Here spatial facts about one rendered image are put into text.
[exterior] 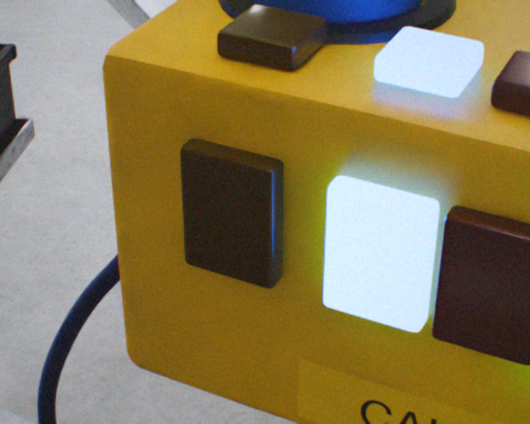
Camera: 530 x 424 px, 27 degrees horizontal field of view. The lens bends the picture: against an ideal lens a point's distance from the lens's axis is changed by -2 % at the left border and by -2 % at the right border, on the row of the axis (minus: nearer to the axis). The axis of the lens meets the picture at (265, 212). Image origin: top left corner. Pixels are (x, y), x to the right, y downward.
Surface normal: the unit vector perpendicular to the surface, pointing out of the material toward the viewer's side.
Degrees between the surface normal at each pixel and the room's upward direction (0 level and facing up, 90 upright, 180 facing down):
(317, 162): 90
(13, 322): 0
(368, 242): 90
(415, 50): 0
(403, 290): 90
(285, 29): 0
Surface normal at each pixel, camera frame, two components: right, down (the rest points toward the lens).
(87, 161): 0.00, -0.83
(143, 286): -0.44, 0.49
